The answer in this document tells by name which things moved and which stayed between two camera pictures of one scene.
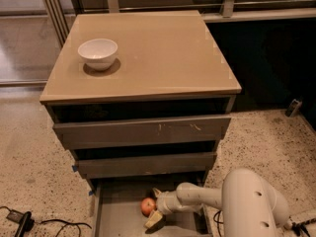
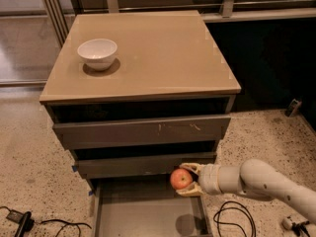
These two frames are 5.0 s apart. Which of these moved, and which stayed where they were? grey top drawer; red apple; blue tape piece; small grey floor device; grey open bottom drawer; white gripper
Moved: white gripper; red apple
Stayed: grey top drawer; small grey floor device; grey open bottom drawer; blue tape piece
